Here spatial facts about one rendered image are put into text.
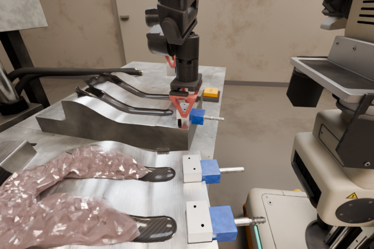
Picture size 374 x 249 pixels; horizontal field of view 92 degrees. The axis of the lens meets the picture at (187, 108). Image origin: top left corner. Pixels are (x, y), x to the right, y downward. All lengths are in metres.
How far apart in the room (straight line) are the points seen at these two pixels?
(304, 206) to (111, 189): 1.01
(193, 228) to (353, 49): 0.49
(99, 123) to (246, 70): 2.80
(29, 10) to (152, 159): 1.00
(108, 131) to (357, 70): 0.63
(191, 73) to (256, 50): 2.69
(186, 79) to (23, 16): 0.93
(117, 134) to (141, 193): 0.24
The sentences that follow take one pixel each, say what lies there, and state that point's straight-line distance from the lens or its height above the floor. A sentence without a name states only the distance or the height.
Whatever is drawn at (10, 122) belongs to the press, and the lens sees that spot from 0.98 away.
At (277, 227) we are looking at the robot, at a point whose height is 0.28.
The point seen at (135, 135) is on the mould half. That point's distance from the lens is 0.55.
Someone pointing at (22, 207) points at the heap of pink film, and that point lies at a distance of 0.41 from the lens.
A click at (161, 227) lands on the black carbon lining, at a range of 0.36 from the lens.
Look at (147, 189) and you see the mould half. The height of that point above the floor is 0.86.
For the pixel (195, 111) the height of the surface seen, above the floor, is 0.90.
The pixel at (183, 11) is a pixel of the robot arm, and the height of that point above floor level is 1.16.
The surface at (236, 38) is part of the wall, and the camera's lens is 3.02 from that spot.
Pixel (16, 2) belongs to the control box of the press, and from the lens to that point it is 1.21.
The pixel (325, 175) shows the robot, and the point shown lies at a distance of 0.60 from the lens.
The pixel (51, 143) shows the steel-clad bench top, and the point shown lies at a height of 0.80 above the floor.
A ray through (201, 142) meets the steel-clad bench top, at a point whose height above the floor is 0.80.
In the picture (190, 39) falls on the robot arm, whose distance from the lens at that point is 0.43.
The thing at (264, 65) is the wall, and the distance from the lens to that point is 3.21.
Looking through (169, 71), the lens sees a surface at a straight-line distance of 0.78.
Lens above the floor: 1.17
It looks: 30 degrees down
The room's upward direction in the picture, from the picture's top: straight up
